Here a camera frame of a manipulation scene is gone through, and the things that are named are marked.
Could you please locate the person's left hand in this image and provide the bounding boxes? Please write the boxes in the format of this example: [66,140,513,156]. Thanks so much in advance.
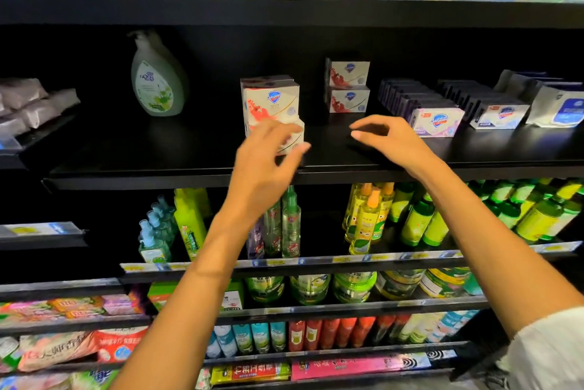
[226,121,311,226]

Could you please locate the white red printed soap box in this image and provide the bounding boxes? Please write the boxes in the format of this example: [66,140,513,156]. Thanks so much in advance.
[241,81,301,129]
[241,74,295,86]
[274,119,306,155]

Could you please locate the person's left forearm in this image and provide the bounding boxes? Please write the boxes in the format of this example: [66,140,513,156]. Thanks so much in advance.
[109,212,266,390]

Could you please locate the pile of white wipe packets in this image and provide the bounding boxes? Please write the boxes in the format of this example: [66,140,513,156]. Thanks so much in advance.
[0,78,82,142]

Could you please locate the row of white red soap boxes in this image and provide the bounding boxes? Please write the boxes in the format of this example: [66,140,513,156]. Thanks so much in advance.
[325,59,372,115]

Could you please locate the green lidded wipe tub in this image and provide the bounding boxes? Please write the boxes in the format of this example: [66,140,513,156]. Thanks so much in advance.
[290,274,332,306]
[246,276,287,306]
[333,271,378,304]

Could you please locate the pale green pump soap bottle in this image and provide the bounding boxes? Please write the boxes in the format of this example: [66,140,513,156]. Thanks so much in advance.
[128,29,190,118]

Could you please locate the long pink packet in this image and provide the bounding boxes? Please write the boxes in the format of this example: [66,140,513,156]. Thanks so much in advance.
[291,351,433,381]

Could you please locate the black store shelf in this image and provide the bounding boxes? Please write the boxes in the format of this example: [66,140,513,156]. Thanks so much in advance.
[0,112,124,381]
[41,0,584,390]

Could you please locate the red snack packet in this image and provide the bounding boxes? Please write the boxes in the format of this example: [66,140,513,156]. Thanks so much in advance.
[96,326,149,363]

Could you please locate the yellow red packets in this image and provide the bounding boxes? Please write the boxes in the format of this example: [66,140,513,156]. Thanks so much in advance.
[210,360,292,385]

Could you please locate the person's right forearm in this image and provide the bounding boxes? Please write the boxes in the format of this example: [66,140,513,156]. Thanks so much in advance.
[420,161,584,341]

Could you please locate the row of white upright packs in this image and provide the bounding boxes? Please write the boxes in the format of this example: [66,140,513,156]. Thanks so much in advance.
[497,70,584,129]

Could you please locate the green white box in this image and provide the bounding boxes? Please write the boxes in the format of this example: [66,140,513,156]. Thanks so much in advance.
[221,280,246,312]
[148,280,179,312]

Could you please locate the person's right hand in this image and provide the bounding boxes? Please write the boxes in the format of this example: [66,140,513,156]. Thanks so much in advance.
[349,114,443,184]

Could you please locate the row of white pink soap boxes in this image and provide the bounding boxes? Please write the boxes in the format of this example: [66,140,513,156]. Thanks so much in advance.
[378,78,467,139]

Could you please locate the row of white blue soap boxes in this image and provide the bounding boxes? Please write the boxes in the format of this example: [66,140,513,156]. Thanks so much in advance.
[438,79,531,131]

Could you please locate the clear green spray bottles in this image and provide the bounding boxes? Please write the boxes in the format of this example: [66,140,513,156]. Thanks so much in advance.
[246,186,302,261]

